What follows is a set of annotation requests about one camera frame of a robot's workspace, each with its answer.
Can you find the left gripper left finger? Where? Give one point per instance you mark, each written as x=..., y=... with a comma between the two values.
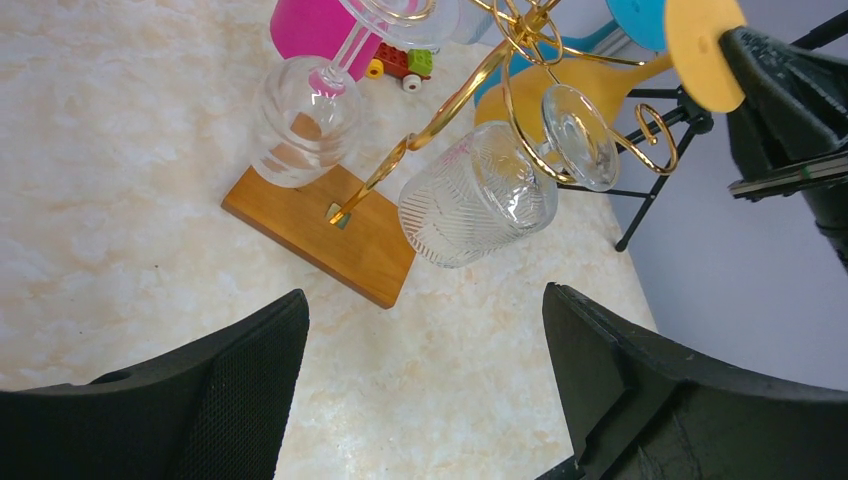
x=215, y=408

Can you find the wooden rack base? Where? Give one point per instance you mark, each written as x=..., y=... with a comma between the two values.
x=369, y=254

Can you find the clear smooth wine glass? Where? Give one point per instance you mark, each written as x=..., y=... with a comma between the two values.
x=308, y=109

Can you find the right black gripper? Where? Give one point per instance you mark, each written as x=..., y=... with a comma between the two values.
x=789, y=135

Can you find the pink wine glass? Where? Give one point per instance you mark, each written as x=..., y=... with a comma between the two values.
x=318, y=29

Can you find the yellow wine glass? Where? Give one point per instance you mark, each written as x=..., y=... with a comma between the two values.
x=692, y=30

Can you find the clear ribbed wine glass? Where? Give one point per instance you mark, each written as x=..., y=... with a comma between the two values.
x=484, y=192

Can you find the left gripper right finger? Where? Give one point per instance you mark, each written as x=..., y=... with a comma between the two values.
x=641, y=406

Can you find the clear rear wine glass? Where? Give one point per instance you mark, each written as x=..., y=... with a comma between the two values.
x=472, y=25

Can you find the gold wire glass rack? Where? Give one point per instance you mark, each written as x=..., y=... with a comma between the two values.
x=523, y=34

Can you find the toy brick car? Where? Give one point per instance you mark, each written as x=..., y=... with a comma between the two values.
x=410, y=67

